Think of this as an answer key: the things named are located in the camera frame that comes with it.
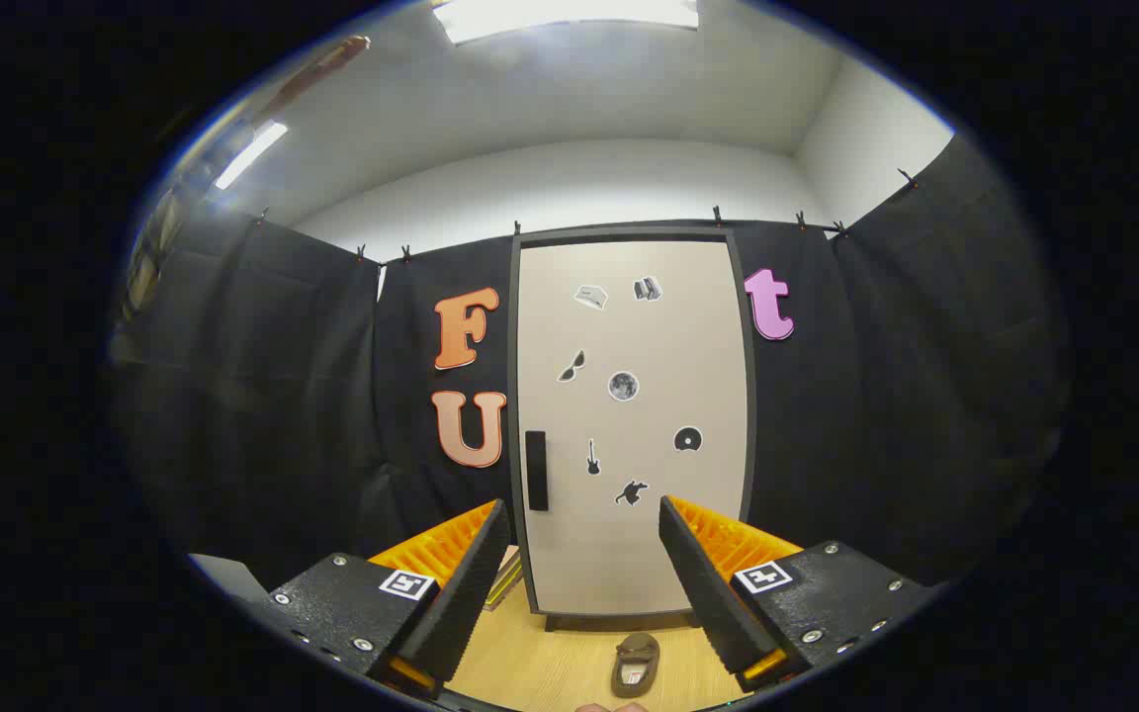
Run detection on white flat board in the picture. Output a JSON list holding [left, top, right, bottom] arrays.
[[189, 554, 274, 604]]

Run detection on black backdrop cloth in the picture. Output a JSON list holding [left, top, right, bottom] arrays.
[[110, 133, 1070, 594]]

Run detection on brown fuzzy shoe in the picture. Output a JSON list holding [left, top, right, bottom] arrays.
[[611, 633, 661, 699]]

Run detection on black cabinet door handle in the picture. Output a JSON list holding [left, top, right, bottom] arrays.
[[525, 430, 550, 512]]

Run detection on dark gray shoe cabinet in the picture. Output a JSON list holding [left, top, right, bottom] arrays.
[[507, 225, 758, 632]]

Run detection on long ceiling light strip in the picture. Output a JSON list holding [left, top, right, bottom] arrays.
[[215, 121, 290, 191]]

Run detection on row of black cloth clips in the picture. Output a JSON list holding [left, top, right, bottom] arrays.
[[255, 168, 919, 263]]

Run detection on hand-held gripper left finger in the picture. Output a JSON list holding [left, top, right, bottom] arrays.
[[268, 497, 511, 698]]

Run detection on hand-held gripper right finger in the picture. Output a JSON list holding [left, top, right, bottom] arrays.
[[658, 494, 941, 693]]

